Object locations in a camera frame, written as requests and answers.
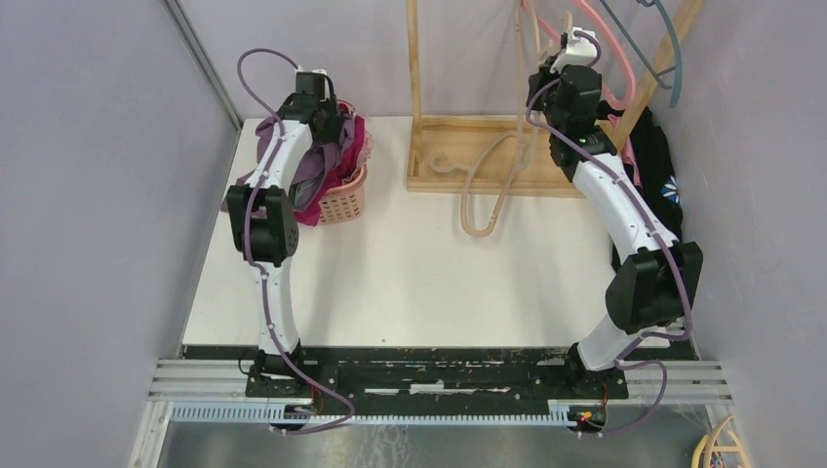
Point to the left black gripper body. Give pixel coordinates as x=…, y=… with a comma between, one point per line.
x=333, y=121

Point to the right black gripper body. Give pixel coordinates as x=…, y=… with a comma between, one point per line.
x=552, y=114

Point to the pink plastic hanger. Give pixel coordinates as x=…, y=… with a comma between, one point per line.
x=607, y=58

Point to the purple pleated skirt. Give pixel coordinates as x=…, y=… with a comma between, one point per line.
x=316, y=163

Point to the magenta skirt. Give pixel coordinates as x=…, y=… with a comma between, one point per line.
x=355, y=127

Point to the beige wooden hanger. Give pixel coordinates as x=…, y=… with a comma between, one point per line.
x=472, y=185
x=532, y=49

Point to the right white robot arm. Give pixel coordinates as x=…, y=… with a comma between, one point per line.
x=652, y=292

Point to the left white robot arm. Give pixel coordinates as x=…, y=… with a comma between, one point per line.
x=308, y=134

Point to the wooden hanger on floor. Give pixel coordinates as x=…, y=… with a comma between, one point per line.
x=721, y=447

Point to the orange plastic basket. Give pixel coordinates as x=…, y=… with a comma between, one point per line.
x=345, y=202

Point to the black floral garment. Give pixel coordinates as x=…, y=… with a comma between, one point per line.
x=647, y=160

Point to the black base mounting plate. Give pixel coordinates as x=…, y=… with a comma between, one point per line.
x=387, y=381

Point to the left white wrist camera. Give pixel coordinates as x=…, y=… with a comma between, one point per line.
x=320, y=71

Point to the wooden clothes rack frame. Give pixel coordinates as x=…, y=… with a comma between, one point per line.
x=463, y=137

